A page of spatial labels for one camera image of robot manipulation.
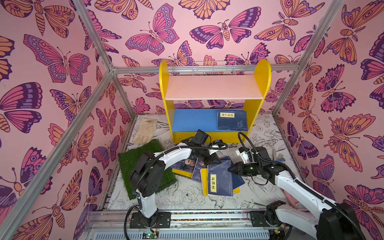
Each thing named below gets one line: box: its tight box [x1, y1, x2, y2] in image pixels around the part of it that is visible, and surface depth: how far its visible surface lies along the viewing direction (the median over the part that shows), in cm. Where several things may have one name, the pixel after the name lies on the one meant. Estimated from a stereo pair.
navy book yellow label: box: [217, 110, 248, 131], surface depth 97 cm
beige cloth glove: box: [133, 118, 158, 145], surface depth 112 cm
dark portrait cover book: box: [171, 158, 198, 178], surface depth 89 cm
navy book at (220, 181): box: [208, 156, 234, 197], surface depth 80 cm
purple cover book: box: [192, 158, 208, 182], surface depth 85 cm
